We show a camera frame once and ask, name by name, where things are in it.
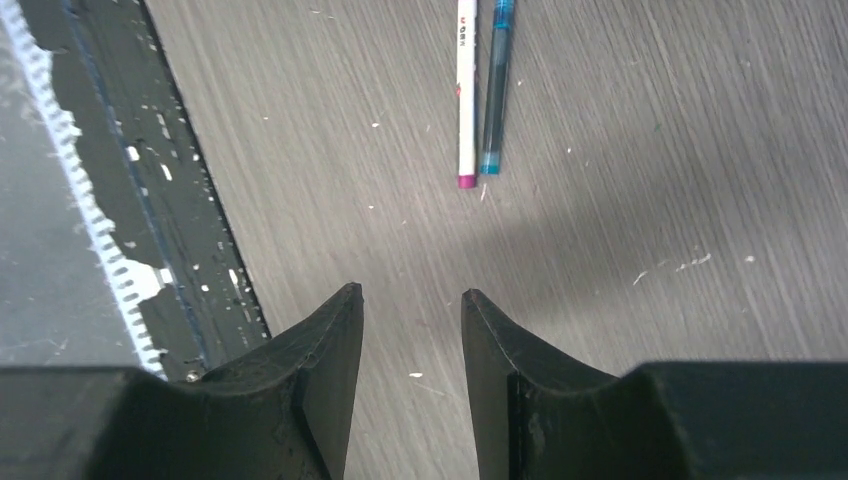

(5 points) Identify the magenta cap white marker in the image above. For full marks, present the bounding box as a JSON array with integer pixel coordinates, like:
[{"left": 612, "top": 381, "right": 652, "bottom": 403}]
[{"left": 455, "top": 0, "right": 478, "bottom": 189}]

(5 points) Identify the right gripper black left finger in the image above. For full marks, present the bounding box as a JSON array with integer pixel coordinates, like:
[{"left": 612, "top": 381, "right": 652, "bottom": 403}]
[{"left": 1, "top": 283, "right": 364, "bottom": 479}]

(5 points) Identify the light blue marker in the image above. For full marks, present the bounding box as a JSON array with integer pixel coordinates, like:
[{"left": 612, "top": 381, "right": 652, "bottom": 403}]
[{"left": 479, "top": 0, "right": 515, "bottom": 175}]

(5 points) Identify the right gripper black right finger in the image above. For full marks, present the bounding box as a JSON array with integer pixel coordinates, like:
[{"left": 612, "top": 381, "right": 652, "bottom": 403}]
[{"left": 461, "top": 289, "right": 847, "bottom": 479}]

